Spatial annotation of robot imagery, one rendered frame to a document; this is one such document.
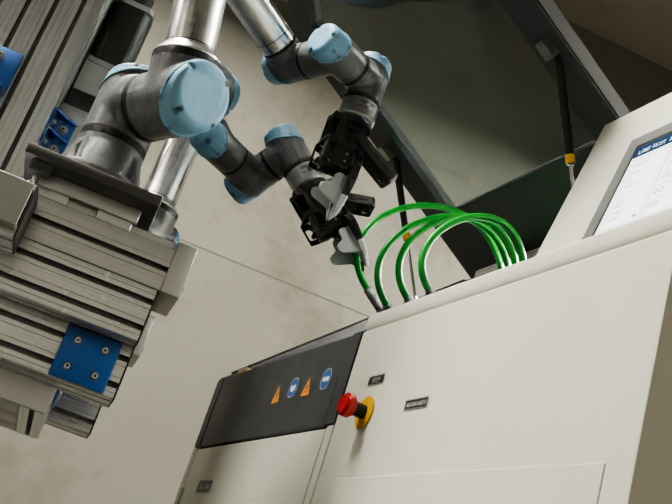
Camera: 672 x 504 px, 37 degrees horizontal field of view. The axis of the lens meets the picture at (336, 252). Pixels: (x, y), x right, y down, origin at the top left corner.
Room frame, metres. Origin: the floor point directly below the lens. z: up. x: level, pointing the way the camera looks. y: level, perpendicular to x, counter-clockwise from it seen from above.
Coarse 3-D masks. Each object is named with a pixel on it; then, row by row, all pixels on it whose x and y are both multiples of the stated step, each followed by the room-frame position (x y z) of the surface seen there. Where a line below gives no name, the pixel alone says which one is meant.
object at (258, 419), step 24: (288, 360) 1.83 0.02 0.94; (312, 360) 1.72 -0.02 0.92; (336, 360) 1.62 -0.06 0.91; (240, 384) 2.05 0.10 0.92; (264, 384) 1.91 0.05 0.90; (288, 384) 1.79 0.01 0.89; (312, 384) 1.68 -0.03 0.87; (336, 384) 1.59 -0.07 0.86; (216, 408) 2.15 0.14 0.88; (240, 408) 2.00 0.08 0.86; (264, 408) 1.87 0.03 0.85; (288, 408) 1.75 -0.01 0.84; (312, 408) 1.65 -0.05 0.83; (216, 432) 2.09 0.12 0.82; (240, 432) 1.95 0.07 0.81; (264, 432) 1.83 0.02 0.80; (288, 432) 1.73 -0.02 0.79
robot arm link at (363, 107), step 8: (352, 96) 1.72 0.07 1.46; (360, 96) 1.72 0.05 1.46; (344, 104) 1.73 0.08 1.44; (352, 104) 1.72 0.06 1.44; (360, 104) 1.72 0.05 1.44; (368, 104) 1.71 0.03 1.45; (344, 112) 1.73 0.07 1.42; (352, 112) 1.72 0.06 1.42; (360, 112) 1.72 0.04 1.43; (368, 112) 1.72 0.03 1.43; (376, 112) 1.74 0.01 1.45; (368, 120) 1.73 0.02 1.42
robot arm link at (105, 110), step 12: (120, 72) 1.52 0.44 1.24; (132, 72) 1.52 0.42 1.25; (144, 72) 1.52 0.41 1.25; (108, 84) 1.53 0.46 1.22; (120, 84) 1.51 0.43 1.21; (96, 96) 1.56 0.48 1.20; (108, 96) 1.52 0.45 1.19; (120, 96) 1.50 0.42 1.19; (96, 108) 1.53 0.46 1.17; (108, 108) 1.52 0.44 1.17; (120, 108) 1.50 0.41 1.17; (96, 120) 1.53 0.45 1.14; (108, 120) 1.52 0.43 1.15; (120, 120) 1.52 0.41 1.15; (132, 132) 1.53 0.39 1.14; (144, 144) 1.56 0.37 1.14
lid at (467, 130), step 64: (320, 0) 2.04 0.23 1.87; (384, 0) 1.89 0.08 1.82; (448, 0) 1.76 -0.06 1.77; (512, 0) 1.62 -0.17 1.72; (448, 64) 1.90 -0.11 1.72; (512, 64) 1.77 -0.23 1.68; (576, 64) 1.63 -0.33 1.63; (384, 128) 2.21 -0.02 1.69; (448, 128) 2.06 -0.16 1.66; (512, 128) 1.91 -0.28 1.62; (576, 128) 1.78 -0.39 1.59; (448, 192) 2.24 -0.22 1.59; (512, 192) 2.05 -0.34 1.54
